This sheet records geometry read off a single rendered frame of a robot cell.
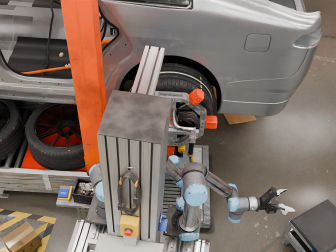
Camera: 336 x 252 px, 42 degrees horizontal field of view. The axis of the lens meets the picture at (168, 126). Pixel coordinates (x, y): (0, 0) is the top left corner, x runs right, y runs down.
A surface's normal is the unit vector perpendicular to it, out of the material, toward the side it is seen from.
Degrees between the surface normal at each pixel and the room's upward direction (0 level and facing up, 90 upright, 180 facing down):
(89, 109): 90
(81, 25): 90
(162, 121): 0
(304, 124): 0
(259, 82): 90
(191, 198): 82
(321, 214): 0
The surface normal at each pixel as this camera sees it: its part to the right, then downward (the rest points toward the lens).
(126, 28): -0.04, 0.75
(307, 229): 0.05, -0.66
